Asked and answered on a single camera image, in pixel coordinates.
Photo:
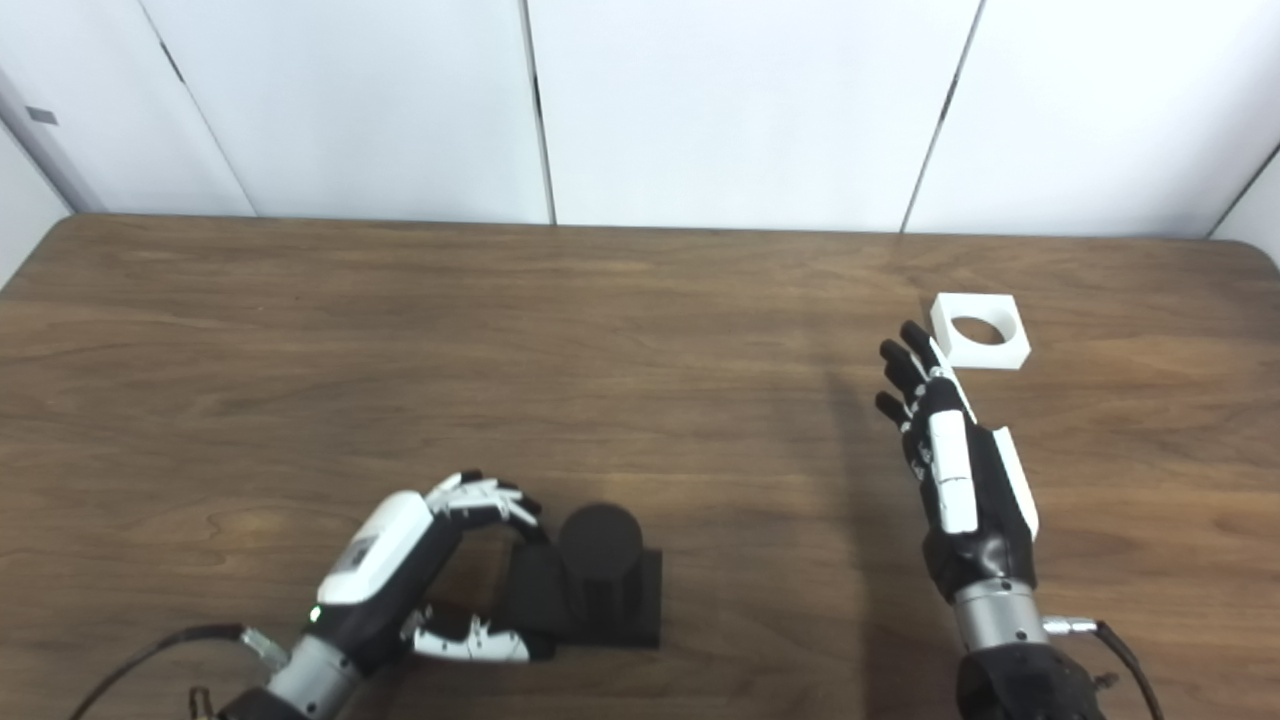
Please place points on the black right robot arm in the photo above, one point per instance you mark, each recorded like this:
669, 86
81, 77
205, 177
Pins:
1010, 670

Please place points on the black peg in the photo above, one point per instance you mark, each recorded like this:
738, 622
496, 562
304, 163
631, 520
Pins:
600, 560

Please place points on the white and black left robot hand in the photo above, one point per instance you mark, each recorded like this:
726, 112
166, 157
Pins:
385, 560

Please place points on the white square piece with hole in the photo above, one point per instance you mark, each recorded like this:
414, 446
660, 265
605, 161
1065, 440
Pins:
1010, 352

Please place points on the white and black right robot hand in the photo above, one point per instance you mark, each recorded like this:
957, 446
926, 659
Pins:
955, 480

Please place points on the small gray wall tag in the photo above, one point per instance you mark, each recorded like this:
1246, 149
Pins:
42, 115

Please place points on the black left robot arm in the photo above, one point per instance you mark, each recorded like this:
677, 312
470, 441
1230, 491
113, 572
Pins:
305, 685

